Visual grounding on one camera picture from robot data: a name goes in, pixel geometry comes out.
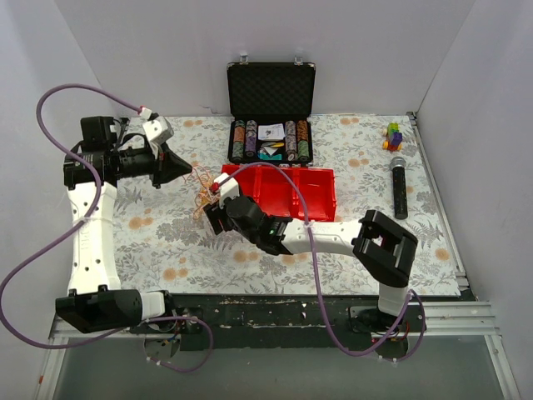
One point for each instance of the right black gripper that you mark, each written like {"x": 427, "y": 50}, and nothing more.
{"x": 214, "y": 216}

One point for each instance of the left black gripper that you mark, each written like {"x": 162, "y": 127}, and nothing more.
{"x": 158, "y": 163}

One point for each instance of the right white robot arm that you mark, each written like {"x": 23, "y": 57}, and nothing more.
{"x": 383, "y": 247}

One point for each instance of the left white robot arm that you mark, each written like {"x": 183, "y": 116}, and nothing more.
{"x": 95, "y": 298}

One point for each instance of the floral patterned table mat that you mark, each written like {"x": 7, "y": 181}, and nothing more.
{"x": 163, "y": 240}

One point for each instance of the red plastic compartment tray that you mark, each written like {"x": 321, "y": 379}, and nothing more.
{"x": 288, "y": 192}

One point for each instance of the white card deck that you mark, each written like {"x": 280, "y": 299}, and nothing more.
{"x": 268, "y": 133}

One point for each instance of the black poker chip case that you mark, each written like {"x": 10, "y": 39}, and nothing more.
{"x": 266, "y": 93}

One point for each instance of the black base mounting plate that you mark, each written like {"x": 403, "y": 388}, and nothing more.
{"x": 282, "y": 321}

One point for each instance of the black handheld microphone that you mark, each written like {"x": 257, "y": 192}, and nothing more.
{"x": 398, "y": 174}

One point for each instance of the colourful toy block figure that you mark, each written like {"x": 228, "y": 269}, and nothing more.
{"x": 392, "y": 138}

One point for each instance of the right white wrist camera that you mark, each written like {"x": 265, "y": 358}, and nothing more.
{"x": 226, "y": 188}

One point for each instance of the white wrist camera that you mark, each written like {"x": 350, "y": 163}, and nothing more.
{"x": 226, "y": 188}
{"x": 158, "y": 131}

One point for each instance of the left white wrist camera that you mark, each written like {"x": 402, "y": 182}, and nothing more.
{"x": 158, "y": 131}

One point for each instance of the aluminium front rail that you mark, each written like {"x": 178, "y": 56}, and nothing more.
{"x": 277, "y": 348}

